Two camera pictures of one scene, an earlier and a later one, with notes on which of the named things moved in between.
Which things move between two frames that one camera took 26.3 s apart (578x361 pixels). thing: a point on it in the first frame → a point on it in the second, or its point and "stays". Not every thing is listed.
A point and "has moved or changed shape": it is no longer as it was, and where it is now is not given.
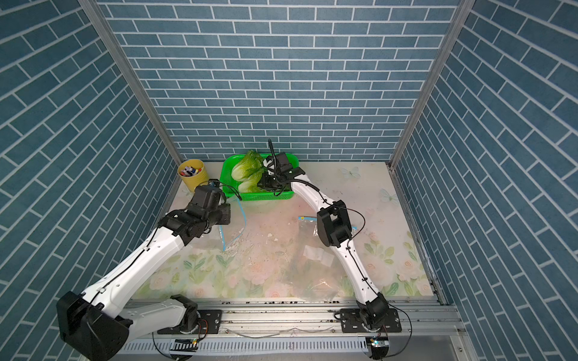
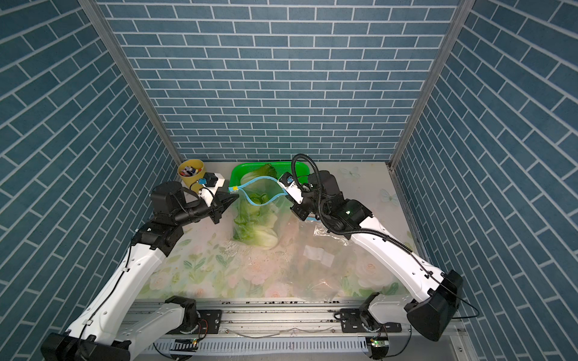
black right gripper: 266,184 → 300,212
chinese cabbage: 250,185 → 257,212
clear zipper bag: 257,222 has moved or changed shape
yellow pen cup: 192,171 stays
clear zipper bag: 314,269 stays
